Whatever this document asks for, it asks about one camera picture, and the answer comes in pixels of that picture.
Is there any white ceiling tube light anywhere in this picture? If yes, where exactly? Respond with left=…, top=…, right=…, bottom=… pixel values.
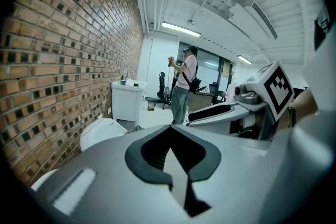
left=161, top=20, right=202, bottom=38
left=237, top=55, right=253, bottom=65

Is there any metal wristwatch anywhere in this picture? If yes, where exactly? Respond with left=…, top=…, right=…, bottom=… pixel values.
left=286, top=106, right=297, bottom=128

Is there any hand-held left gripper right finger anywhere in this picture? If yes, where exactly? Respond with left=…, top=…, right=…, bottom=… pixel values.
left=171, top=111, right=336, bottom=224

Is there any black office chair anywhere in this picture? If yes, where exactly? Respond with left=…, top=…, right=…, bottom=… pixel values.
left=208, top=81, right=226, bottom=103
left=156, top=71, right=173, bottom=110

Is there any white toilet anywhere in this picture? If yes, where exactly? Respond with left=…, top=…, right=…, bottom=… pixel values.
left=79, top=117, right=129, bottom=152

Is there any white ceiling air vent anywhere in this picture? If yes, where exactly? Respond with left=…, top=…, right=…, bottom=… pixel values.
left=228, top=0, right=278, bottom=42

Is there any wooden desk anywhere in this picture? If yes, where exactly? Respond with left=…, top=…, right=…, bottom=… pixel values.
left=187, top=91, right=215, bottom=113

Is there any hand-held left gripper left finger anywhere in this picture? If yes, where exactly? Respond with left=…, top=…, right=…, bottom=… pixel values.
left=33, top=125, right=190, bottom=224

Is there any white sink cabinet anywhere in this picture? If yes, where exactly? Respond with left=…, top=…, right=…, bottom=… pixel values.
left=111, top=80, right=148, bottom=126

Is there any person's right forearm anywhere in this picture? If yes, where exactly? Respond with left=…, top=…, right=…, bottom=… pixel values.
left=277, top=89, right=320, bottom=131

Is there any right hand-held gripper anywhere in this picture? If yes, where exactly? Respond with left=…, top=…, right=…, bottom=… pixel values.
left=186, top=60, right=295, bottom=141

